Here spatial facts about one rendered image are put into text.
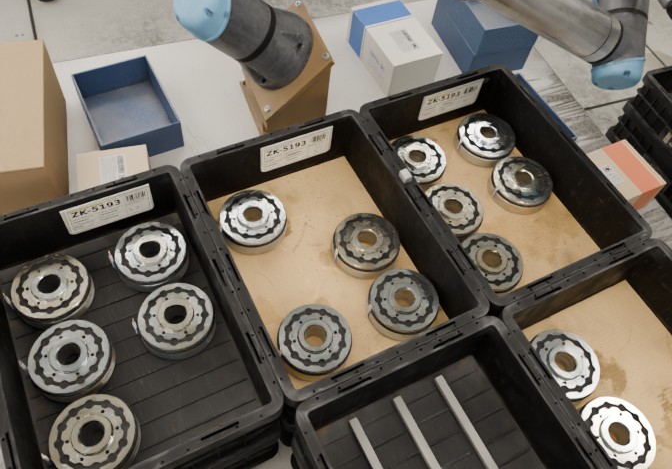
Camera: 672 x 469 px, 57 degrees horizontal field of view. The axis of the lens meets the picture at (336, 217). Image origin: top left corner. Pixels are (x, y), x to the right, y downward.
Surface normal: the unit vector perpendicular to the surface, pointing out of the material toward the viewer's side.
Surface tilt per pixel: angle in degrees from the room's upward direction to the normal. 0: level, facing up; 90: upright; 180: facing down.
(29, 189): 90
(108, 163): 0
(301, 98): 90
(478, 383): 0
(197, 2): 49
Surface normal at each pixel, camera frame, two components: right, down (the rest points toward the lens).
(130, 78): 0.47, 0.76
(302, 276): 0.10, -0.56
